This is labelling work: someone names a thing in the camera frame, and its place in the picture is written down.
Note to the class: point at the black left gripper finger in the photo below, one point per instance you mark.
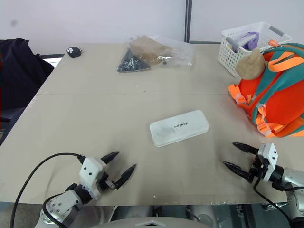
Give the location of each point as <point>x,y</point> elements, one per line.
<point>126,176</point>
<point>110,157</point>

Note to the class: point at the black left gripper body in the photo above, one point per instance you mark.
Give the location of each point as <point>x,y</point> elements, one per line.
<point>104,181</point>

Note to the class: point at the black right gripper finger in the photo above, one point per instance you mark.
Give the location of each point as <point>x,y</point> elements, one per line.
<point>245,147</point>
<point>237,169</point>

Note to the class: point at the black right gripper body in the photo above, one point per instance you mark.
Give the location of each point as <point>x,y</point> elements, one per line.
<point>257,169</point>

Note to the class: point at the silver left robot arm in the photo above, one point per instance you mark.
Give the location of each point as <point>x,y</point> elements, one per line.
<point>62,206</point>

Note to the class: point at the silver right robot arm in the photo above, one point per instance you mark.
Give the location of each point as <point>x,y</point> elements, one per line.
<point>292,177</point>

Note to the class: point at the orange and teal backpack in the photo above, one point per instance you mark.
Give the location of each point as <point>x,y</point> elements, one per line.
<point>281,99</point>

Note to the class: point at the white pencil case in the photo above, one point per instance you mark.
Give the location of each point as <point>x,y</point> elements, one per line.
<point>178,128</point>

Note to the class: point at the beige plush toy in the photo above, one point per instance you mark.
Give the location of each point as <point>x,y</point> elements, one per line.
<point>249,65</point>

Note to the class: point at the white perforated plastic basket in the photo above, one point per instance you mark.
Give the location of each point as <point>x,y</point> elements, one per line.
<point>227,55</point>

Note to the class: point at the bag of black small parts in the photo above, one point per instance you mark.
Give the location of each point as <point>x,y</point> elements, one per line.
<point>131,62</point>

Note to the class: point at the purple item in basket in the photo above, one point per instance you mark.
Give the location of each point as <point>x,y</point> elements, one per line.
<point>249,38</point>

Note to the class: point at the black paw print pouch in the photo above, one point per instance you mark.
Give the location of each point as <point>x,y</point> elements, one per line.
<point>74,52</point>

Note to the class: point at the brown paper package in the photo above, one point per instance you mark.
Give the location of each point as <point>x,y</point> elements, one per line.
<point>148,48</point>

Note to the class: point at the clear plastic bag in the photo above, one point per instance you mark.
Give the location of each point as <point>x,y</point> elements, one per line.
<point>175,55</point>

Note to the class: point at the dark navy fabric bag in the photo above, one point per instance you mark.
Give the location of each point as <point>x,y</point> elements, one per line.
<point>19,73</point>

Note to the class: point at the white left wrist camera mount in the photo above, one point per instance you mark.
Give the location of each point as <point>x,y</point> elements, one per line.
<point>91,173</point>

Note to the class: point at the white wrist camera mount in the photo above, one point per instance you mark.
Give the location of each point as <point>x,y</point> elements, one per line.
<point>91,173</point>
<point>268,159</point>

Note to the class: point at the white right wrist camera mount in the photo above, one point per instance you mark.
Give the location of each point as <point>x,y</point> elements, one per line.
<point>268,159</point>

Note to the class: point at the dark vertical wall post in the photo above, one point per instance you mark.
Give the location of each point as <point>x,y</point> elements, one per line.
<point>188,20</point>

